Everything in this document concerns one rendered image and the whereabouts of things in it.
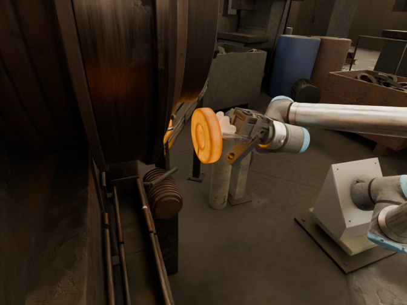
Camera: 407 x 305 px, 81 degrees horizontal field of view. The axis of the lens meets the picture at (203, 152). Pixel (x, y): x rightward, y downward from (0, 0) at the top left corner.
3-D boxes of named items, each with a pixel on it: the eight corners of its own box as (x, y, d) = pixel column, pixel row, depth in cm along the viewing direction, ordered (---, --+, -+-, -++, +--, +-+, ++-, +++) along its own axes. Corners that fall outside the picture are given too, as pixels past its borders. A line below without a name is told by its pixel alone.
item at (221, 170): (212, 211, 155) (220, 141, 129) (206, 200, 165) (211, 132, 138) (229, 207, 160) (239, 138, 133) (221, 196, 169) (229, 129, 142)
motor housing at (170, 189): (156, 285, 112) (149, 200, 84) (148, 247, 129) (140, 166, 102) (183, 276, 116) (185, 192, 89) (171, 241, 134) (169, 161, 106)
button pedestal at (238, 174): (233, 209, 159) (247, 123, 127) (218, 187, 178) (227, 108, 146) (254, 203, 164) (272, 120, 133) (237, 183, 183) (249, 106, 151)
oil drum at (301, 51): (281, 103, 355) (297, 37, 310) (260, 91, 402) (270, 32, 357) (312, 100, 376) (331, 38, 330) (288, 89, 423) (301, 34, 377)
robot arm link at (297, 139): (289, 155, 86) (313, 154, 77) (263, 150, 80) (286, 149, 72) (290, 129, 87) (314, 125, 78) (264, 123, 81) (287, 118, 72)
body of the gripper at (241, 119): (232, 106, 69) (264, 114, 75) (222, 132, 73) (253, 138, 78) (246, 115, 63) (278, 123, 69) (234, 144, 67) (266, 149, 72)
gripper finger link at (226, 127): (208, 110, 63) (237, 116, 67) (201, 130, 65) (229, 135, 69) (213, 114, 60) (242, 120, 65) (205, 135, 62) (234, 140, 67)
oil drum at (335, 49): (312, 101, 370) (332, 39, 325) (287, 91, 417) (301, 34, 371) (340, 99, 391) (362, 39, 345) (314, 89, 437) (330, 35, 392)
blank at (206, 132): (214, 127, 55) (227, 126, 56) (192, 98, 66) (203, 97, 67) (207, 175, 65) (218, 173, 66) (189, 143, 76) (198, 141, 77)
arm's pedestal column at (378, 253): (339, 206, 167) (343, 197, 163) (396, 253, 135) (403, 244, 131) (294, 219, 154) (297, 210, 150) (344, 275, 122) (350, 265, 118)
